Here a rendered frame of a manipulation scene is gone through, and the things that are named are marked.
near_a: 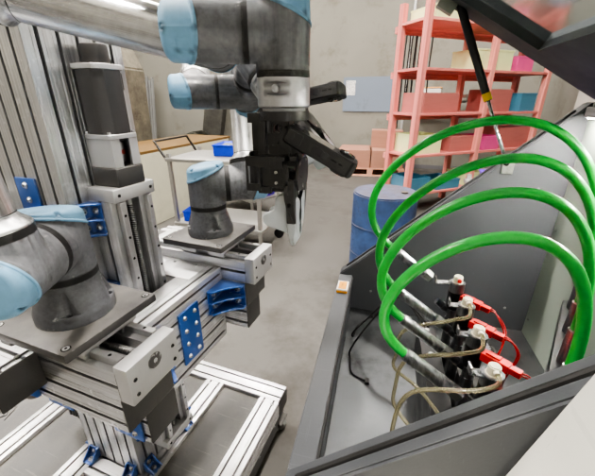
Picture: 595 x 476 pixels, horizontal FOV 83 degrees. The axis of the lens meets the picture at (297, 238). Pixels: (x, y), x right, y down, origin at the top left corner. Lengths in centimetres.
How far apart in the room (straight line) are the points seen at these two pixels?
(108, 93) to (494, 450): 94
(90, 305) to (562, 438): 75
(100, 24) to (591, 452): 76
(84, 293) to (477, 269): 97
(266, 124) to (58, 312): 54
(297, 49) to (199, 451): 141
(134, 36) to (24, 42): 35
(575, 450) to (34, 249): 70
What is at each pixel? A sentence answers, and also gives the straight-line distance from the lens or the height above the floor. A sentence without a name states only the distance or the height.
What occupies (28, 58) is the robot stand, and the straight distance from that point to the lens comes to 95.
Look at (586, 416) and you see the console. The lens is 39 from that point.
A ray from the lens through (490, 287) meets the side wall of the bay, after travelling 111.
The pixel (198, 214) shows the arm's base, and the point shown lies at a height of 112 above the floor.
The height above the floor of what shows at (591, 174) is 135.
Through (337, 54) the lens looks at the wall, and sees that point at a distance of 847.
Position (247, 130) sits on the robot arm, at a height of 136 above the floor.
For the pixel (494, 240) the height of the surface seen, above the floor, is 132.
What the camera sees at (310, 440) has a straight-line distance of 63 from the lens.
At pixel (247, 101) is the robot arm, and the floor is 145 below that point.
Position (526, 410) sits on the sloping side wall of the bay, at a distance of 42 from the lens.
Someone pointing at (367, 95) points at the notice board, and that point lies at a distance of 823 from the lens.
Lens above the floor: 146
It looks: 23 degrees down
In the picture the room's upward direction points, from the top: straight up
